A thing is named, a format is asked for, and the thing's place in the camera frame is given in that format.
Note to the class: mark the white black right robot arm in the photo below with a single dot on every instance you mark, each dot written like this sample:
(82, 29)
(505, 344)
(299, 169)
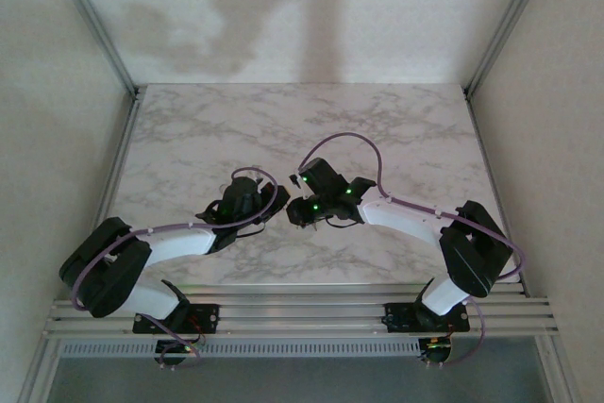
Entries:
(401, 223)

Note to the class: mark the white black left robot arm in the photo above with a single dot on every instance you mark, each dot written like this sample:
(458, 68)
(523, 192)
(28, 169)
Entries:
(179, 245)

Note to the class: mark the black controller board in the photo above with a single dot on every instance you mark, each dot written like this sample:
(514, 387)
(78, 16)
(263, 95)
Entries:
(181, 351)
(436, 351)

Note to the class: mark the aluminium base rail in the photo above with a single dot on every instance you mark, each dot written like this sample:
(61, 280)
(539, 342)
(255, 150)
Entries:
(302, 308)

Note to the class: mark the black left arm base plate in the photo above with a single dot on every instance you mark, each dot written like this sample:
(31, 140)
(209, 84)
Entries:
(207, 315)

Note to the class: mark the aluminium side rail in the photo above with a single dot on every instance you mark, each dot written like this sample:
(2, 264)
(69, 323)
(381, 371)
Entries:
(109, 186)
(491, 167)

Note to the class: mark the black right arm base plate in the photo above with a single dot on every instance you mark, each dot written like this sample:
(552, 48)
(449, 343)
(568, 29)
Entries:
(401, 318)

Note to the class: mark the aluminium frame post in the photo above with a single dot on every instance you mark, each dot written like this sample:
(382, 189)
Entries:
(40, 370)
(559, 374)
(509, 21)
(93, 21)

